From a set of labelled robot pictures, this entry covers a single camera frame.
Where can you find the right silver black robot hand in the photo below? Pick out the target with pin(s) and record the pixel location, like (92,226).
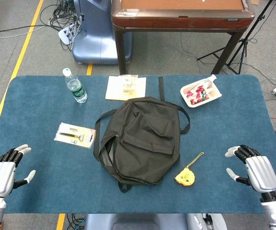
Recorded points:
(261,173)

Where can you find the black fabric backpack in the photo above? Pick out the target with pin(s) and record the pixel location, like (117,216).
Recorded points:
(142,143)

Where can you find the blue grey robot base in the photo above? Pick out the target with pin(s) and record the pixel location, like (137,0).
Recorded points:
(97,40)

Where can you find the blue table cloth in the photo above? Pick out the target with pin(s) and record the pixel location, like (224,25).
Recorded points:
(44,187)

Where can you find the yellow tape measure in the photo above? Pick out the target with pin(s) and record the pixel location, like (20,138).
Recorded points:
(186,178)

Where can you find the razor in blister pack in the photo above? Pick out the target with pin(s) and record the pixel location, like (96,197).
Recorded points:
(75,135)

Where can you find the white snack tray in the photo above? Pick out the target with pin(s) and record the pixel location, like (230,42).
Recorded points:
(214,94)

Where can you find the red snack packets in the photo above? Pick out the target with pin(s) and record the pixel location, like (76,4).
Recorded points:
(196,95)

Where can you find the white squeeze pouch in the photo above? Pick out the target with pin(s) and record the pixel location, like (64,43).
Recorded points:
(210,81)

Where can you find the clear plastic water bottle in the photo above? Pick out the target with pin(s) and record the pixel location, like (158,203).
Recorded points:
(77,89)

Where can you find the black tripod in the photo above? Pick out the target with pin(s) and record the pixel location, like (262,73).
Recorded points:
(241,50)

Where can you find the grey robot torso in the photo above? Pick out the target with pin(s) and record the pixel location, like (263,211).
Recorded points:
(138,221)

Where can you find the pale yellow paper pad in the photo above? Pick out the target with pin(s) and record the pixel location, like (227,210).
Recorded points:
(114,89)

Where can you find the brown mahjong table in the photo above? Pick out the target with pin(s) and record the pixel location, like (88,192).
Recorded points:
(181,22)

